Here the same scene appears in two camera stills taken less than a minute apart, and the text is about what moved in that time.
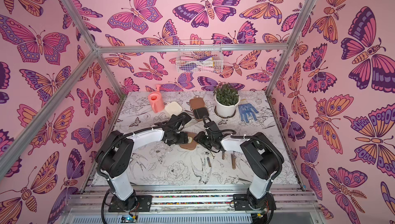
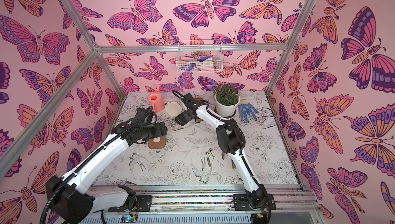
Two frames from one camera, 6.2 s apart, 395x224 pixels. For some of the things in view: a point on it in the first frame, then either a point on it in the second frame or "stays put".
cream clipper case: [173, 108] stays put
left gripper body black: [179, 138] -> [154, 131]
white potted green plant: [227, 98] stays put
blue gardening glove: [247, 109] stays put
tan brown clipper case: [192, 144] -> [157, 143]
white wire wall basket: [199, 56] stays put
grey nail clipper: [209, 162] stays put
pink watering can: [156, 100] stays put
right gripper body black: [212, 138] -> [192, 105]
